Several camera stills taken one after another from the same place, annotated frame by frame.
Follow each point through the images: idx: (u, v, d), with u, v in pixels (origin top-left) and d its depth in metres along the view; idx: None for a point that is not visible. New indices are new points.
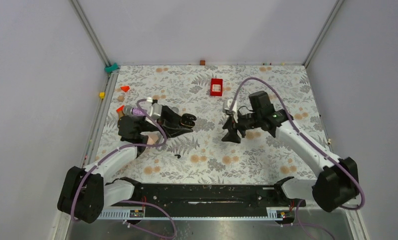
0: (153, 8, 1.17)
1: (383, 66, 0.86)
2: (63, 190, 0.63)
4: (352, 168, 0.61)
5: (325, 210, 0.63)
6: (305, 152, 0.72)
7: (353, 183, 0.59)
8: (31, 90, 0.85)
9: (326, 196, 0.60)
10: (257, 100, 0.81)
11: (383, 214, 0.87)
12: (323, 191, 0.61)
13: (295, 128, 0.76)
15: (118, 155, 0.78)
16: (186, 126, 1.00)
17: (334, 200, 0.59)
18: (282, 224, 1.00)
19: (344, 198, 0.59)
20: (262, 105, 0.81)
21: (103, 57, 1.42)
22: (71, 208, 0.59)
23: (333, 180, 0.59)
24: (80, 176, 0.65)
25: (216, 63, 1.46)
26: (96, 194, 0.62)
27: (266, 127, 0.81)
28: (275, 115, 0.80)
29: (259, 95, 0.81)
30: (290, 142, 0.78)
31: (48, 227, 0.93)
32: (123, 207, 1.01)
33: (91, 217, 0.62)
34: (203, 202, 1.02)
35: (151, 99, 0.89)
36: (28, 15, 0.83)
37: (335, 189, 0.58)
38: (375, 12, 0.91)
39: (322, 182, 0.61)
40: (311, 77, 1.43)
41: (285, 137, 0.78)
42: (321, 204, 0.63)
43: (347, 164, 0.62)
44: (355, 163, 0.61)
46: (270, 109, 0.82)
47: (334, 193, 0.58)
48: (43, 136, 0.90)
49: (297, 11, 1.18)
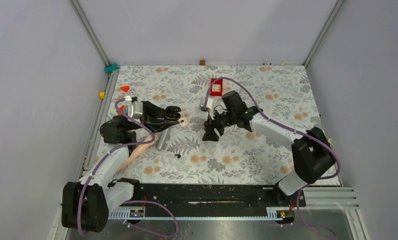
0: (153, 8, 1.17)
1: (383, 66, 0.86)
2: (64, 208, 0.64)
4: (320, 136, 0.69)
5: (309, 181, 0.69)
6: (278, 135, 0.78)
7: (324, 148, 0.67)
8: (31, 90, 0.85)
9: (303, 166, 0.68)
10: (230, 101, 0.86)
11: (383, 214, 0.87)
12: (301, 162, 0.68)
13: (265, 117, 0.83)
15: (111, 158, 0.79)
16: (172, 119, 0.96)
17: (313, 169, 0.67)
18: (281, 224, 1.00)
19: (322, 166, 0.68)
20: (235, 105, 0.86)
21: (103, 57, 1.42)
22: (78, 223, 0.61)
23: (304, 149, 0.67)
24: (78, 190, 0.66)
25: (216, 63, 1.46)
26: (98, 204, 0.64)
27: (241, 124, 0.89)
28: (247, 112, 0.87)
29: (231, 95, 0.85)
30: (264, 130, 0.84)
31: (48, 227, 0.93)
32: (123, 207, 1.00)
33: (99, 225, 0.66)
34: (203, 202, 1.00)
35: (129, 98, 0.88)
36: (27, 15, 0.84)
37: (308, 159, 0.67)
38: (375, 12, 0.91)
39: (297, 154, 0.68)
40: (311, 77, 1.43)
41: (259, 127, 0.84)
42: (304, 176, 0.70)
43: (313, 133, 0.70)
44: (320, 131, 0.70)
46: (242, 108, 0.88)
47: (310, 162, 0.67)
48: (42, 135, 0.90)
49: (297, 11, 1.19)
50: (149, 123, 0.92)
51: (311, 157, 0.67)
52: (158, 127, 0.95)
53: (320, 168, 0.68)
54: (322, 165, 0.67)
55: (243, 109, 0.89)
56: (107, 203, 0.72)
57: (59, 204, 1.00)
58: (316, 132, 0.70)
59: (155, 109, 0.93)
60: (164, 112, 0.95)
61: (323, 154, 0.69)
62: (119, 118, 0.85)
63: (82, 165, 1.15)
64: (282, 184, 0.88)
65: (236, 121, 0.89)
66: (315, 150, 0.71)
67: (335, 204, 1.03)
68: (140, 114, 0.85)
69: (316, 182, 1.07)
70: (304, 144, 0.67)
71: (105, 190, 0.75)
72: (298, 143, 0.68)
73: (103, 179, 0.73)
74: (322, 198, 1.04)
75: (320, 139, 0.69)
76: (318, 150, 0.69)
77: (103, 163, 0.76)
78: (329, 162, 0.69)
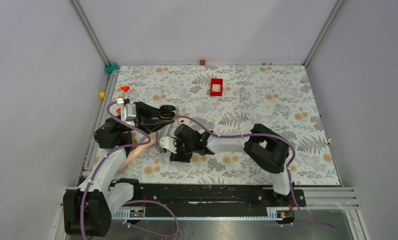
0: (153, 9, 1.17)
1: (384, 66, 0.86)
2: (66, 217, 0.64)
4: (263, 129, 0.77)
5: (278, 171, 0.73)
6: (233, 145, 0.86)
7: (274, 138, 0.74)
8: (31, 90, 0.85)
9: (264, 163, 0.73)
10: (183, 136, 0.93)
11: (383, 215, 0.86)
12: (261, 161, 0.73)
13: (216, 136, 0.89)
15: (109, 162, 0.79)
16: (167, 119, 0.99)
17: (273, 159, 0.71)
18: (282, 224, 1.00)
19: (280, 154, 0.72)
20: (190, 137, 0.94)
21: (103, 57, 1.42)
22: (81, 230, 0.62)
23: (256, 148, 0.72)
24: (78, 197, 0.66)
25: (216, 63, 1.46)
26: (100, 208, 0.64)
27: (203, 152, 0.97)
28: (201, 138, 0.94)
29: (182, 130, 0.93)
30: (221, 147, 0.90)
31: (48, 227, 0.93)
32: (123, 207, 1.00)
33: (103, 230, 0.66)
34: (203, 202, 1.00)
35: (121, 101, 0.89)
36: (27, 15, 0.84)
37: (264, 153, 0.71)
38: (376, 11, 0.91)
39: (253, 155, 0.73)
40: (311, 77, 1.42)
41: (217, 145, 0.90)
42: (272, 170, 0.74)
43: (257, 129, 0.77)
44: (260, 125, 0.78)
46: (196, 136, 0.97)
47: (267, 156, 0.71)
48: (42, 135, 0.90)
49: (297, 11, 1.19)
50: (144, 123, 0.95)
51: (264, 150, 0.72)
52: (154, 127, 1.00)
53: (279, 155, 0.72)
54: (279, 152, 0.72)
55: (198, 138, 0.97)
56: (109, 206, 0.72)
57: (59, 204, 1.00)
58: (256, 128, 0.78)
59: (148, 109, 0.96)
60: (159, 111, 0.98)
61: (274, 144, 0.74)
62: (112, 121, 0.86)
63: (82, 165, 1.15)
64: (274, 185, 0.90)
65: (197, 150, 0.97)
66: (268, 143, 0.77)
67: (335, 204, 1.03)
68: (133, 116, 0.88)
69: (316, 182, 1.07)
70: (251, 143, 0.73)
71: (105, 193, 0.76)
72: (248, 144, 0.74)
73: (103, 183, 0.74)
74: (322, 199, 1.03)
75: (264, 130, 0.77)
76: (270, 142, 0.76)
77: (101, 167, 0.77)
78: (285, 146, 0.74)
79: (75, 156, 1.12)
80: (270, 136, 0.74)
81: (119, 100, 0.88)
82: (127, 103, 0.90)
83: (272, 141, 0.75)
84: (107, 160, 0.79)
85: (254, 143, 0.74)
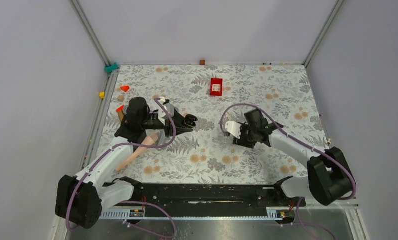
0: (153, 8, 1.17)
1: (383, 68, 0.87)
2: (59, 199, 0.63)
4: (340, 157, 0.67)
5: (321, 203, 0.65)
6: (297, 152, 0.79)
7: (344, 172, 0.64)
8: (32, 91, 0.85)
9: (316, 183, 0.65)
10: (251, 117, 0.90)
11: (382, 215, 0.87)
12: (314, 182, 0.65)
13: (284, 133, 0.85)
15: (112, 155, 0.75)
16: (188, 127, 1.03)
17: (328, 190, 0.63)
18: (282, 224, 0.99)
19: (338, 189, 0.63)
20: (256, 121, 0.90)
21: (103, 57, 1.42)
22: (67, 217, 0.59)
23: (320, 168, 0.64)
24: (74, 185, 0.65)
25: (216, 63, 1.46)
26: (92, 202, 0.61)
27: (260, 138, 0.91)
28: (267, 127, 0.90)
29: (252, 112, 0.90)
30: (283, 146, 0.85)
31: (48, 226, 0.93)
32: (123, 207, 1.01)
33: (89, 222, 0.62)
34: (203, 202, 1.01)
35: (163, 99, 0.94)
36: (28, 17, 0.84)
37: (323, 178, 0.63)
38: (375, 11, 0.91)
39: (311, 171, 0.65)
40: (311, 77, 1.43)
41: (278, 142, 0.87)
42: (317, 197, 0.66)
43: (333, 153, 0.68)
44: (341, 152, 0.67)
46: (263, 123, 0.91)
47: (325, 182, 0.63)
48: (42, 135, 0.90)
49: (297, 12, 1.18)
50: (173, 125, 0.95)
51: (324, 174, 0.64)
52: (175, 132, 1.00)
53: (337, 190, 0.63)
54: (339, 187, 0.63)
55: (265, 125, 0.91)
56: (103, 203, 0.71)
57: None
58: (334, 151, 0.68)
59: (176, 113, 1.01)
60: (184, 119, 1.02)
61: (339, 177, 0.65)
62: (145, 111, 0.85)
63: (82, 165, 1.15)
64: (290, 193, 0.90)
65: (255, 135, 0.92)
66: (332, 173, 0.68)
67: (336, 204, 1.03)
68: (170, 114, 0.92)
69: None
70: (319, 161, 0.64)
71: (100, 189, 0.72)
72: (314, 160, 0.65)
73: (100, 178, 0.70)
74: None
75: (339, 159, 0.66)
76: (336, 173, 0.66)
77: (103, 159, 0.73)
78: (348, 186, 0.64)
79: (74, 156, 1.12)
80: (340, 168, 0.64)
81: (162, 99, 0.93)
82: (167, 103, 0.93)
83: (338, 174, 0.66)
84: (111, 153, 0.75)
85: (322, 163, 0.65)
